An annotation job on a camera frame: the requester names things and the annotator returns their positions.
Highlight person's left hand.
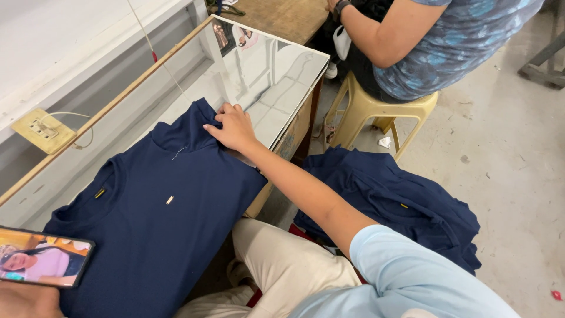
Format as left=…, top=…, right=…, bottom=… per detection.
left=0, top=281, right=65, bottom=318

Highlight person's right hand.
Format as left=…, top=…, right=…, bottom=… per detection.
left=203, top=103, right=260, bottom=154

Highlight black smartphone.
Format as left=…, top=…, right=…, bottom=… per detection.
left=0, top=226, right=96, bottom=289

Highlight navy blue shirt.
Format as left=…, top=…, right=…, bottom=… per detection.
left=43, top=97, right=268, bottom=318

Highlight glass-topped wooden work table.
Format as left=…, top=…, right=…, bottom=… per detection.
left=0, top=14, right=331, bottom=220

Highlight worn brown wooden table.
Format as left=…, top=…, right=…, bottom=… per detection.
left=207, top=0, right=330, bottom=46

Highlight yellow plastic stool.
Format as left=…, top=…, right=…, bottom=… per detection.
left=324, top=71, right=440, bottom=162

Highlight person's beige trousers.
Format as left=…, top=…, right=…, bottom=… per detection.
left=174, top=217, right=363, bottom=318

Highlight heap of navy blue shirts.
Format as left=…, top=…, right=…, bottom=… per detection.
left=293, top=145, right=483, bottom=276

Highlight person's light blue shirt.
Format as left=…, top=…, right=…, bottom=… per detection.
left=289, top=224, right=522, bottom=318

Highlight white string with red bead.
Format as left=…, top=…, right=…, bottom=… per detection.
left=127, top=0, right=193, bottom=105

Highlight dark green strap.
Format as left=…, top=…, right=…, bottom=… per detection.
left=206, top=0, right=246, bottom=18

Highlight white power cable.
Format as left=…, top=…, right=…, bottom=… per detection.
left=41, top=111, right=94, bottom=150

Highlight yellowed wall power outlet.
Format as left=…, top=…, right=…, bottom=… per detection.
left=11, top=108, right=78, bottom=155

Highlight grey metal frame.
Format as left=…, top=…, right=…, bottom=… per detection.
left=517, top=0, right=565, bottom=89

